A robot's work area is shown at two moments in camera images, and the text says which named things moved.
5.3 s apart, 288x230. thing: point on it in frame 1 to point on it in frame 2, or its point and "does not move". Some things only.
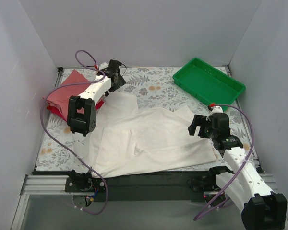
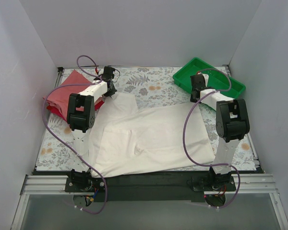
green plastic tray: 208,84 does not move
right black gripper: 199,125 to 195,95
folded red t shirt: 63,116 does not move
